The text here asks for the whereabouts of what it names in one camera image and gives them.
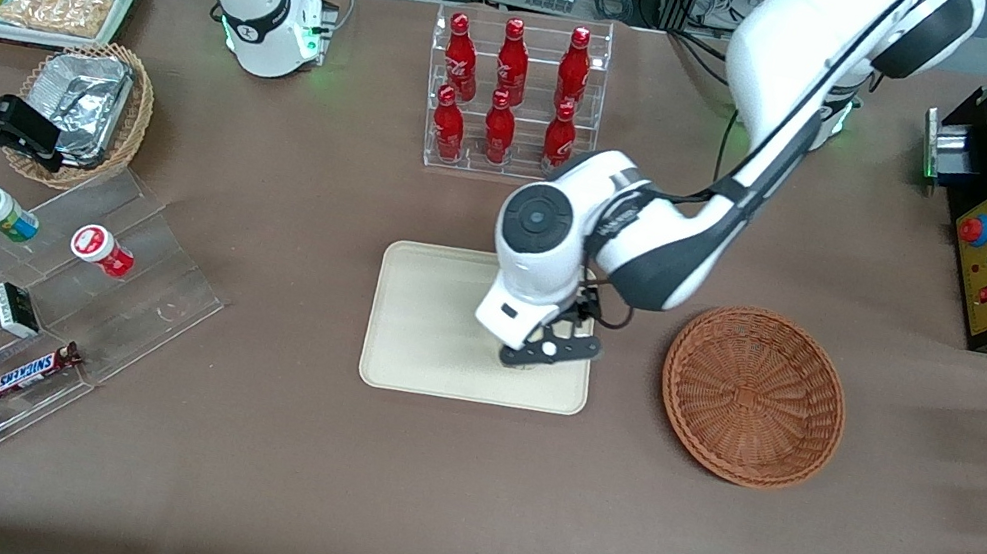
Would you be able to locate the round brown wicker basket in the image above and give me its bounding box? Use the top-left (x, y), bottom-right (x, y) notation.
top-left (645, 294), bottom-right (862, 503)

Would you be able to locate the aluminium foil container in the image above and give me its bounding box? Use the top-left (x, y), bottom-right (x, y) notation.
top-left (16, 42), bottom-right (138, 174)

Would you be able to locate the snickers bar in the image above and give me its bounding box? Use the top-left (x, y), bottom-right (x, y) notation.
top-left (0, 328), bottom-right (88, 418)

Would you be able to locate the red soda bottle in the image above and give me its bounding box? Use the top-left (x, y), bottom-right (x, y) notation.
top-left (426, 84), bottom-right (474, 163)
top-left (477, 88), bottom-right (523, 168)
top-left (437, 12), bottom-right (489, 104)
top-left (489, 16), bottom-right (537, 108)
top-left (538, 97), bottom-right (583, 174)
top-left (551, 24), bottom-right (598, 113)

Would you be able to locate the large clear cracker bag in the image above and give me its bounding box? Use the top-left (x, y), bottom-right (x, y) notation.
top-left (0, 0), bottom-right (116, 44)

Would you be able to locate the clear acrylic bottle rack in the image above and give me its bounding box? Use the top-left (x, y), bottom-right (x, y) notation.
top-left (410, 0), bottom-right (618, 196)

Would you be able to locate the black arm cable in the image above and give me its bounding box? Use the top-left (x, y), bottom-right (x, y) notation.
top-left (581, 0), bottom-right (919, 374)

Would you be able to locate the red lid cup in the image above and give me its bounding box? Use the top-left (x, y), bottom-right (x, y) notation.
top-left (66, 221), bottom-right (141, 283)

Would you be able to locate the small black box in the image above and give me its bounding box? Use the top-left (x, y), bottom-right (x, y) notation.
top-left (0, 280), bottom-right (49, 343)

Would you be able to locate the light oval wicker basket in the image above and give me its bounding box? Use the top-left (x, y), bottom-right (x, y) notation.
top-left (0, 28), bottom-right (164, 204)

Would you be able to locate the beige rectangular tray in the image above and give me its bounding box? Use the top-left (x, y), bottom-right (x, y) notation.
top-left (356, 231), bottom-right (610, 425)

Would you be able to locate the clear acrylic stepped stand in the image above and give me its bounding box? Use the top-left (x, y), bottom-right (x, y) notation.
top-left (0, 143), bottom-right (247, 541)

